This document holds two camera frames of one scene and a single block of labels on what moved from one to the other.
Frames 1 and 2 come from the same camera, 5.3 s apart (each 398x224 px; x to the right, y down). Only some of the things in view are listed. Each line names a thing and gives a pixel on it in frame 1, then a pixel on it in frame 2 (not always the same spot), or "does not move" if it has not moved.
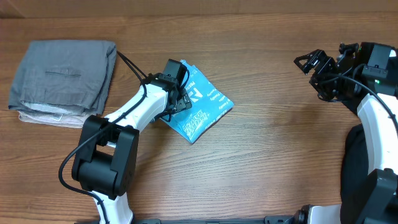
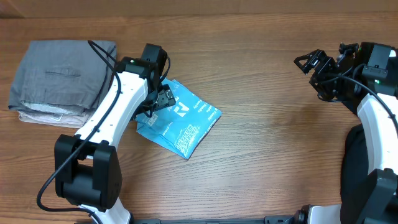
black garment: x=356 y=174 does not move
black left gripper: x=182 y=101 to x=166 y=97
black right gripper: x=327 y=94 does not move
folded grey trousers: x=64 y=75 does not move
